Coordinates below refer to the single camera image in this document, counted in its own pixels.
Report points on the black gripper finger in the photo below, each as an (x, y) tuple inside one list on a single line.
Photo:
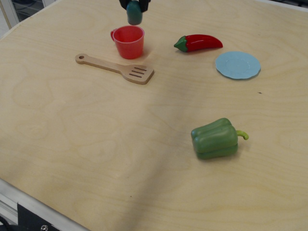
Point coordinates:
[(144, 5), (124, 3)]

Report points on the green toy cucumber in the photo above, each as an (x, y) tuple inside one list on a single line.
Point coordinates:
[(134, 13)]

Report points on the red plastic cup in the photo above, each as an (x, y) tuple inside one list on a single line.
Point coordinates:
[(129, 41)]

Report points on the red toy chili pepper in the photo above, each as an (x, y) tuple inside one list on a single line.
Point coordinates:
[(197, 42)]

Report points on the wooden slotted spatula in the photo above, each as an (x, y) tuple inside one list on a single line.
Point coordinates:
[(134, 73)]

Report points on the light blue plate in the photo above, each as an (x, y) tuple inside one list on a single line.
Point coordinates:
[(237, 65)]

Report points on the green toy bell pepper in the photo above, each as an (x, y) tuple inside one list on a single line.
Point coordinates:
[(217, 139)]

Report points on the aluminium table frame rail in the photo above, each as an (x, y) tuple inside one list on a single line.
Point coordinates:
[(10, 196)]

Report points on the black corner bracket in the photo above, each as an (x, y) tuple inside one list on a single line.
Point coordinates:
[(32, 222)]

